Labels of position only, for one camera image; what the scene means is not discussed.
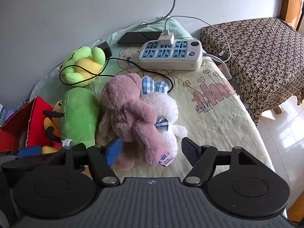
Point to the black phone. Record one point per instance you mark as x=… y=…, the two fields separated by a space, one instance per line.
x=140 y=38

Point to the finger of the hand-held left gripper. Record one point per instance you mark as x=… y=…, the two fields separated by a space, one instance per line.
x=29 y=150

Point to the white charger plug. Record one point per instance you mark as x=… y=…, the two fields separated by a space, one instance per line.
x=166 y=36

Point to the wooden door frame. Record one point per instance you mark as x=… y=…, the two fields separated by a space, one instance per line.
x=292 y=2

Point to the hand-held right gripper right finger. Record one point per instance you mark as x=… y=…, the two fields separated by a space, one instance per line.
x=190 y=152

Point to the cartoon print bed sheet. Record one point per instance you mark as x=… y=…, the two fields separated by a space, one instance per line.
x=213 y=114

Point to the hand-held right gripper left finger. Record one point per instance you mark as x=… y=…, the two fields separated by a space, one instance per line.
x=114 y=150

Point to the yellow bee plush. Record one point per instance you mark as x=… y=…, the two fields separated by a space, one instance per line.
x=51 y=123

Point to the white power strip blue sockets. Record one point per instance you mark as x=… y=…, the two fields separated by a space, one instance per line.
x=171 y=57

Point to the red cardboard box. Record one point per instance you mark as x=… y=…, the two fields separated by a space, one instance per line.
x=35 y=118

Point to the pink teddy bear plush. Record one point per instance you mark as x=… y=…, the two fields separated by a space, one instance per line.
x=123 y=104

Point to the black power adapter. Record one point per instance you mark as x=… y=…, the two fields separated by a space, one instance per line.
x=105 y=48

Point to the green frog plush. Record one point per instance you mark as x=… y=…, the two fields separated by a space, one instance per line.
x=83 y=63

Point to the green plush pillow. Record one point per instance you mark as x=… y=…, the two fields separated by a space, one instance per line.
x=79 y=114

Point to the white bunny plush plaid ears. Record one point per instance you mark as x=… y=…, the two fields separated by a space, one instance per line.
x=166 y=106

